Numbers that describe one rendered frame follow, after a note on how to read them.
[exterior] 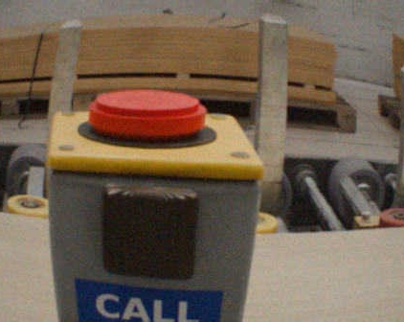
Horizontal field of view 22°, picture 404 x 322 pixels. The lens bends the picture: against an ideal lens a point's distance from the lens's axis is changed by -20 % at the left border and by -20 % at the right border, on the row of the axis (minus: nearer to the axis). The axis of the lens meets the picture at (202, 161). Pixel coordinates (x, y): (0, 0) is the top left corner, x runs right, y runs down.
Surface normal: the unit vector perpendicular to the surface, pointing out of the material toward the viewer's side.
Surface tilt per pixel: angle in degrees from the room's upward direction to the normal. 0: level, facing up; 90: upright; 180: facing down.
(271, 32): 90
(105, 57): 90
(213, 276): 90
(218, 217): 90
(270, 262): 0
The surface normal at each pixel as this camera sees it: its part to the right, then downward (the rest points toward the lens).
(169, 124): 0.45, 0.24
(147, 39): 0.13, 0.24
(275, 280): 0.07, -0.97
